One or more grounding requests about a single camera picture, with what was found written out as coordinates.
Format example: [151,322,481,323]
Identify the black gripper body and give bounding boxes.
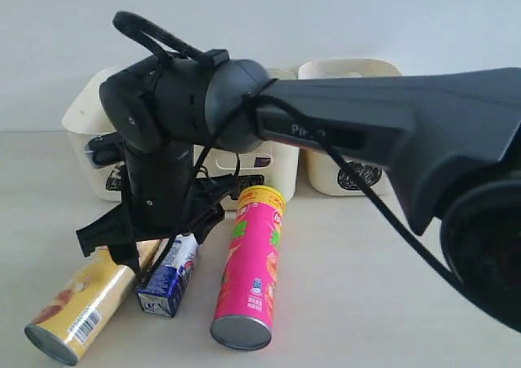
[121,142,194,238]

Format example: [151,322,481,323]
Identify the blue drink carton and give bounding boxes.
[136,234,199,318]

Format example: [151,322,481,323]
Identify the purple drink carton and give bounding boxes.
[253,156,271,169]

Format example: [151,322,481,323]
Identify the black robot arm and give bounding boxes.
[77,54,520,330]

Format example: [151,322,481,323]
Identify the middle cream plastic bin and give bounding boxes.
[193,67,301,211]

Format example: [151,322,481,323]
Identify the cream plastic bin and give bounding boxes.
[62,67,120,202]
[193,67,301,211]
[297,58,404,197]

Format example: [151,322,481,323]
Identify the left cream plastic bin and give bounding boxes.
[62,67,120,202]

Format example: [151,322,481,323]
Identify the yellow chips can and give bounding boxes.
[24,247,135,366]

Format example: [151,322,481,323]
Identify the pink chips can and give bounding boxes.
[210,185,286,351]

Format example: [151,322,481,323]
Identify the right cream plastic bin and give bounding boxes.
[297,58,404,197]

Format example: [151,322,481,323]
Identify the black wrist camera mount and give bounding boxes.
[84,132,125,169]

